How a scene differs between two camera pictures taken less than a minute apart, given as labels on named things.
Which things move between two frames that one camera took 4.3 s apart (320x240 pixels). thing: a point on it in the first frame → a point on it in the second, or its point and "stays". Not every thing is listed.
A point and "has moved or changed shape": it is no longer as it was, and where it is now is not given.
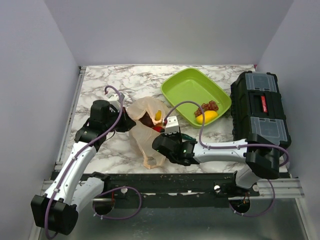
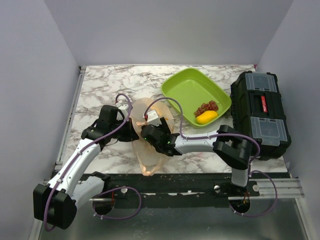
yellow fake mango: [209, 116] stays
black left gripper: [128, 123] → [131, 134]
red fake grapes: [212, 105] stays
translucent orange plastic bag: [142, 136] has moved or changed shape
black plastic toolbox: [256, 108] stays
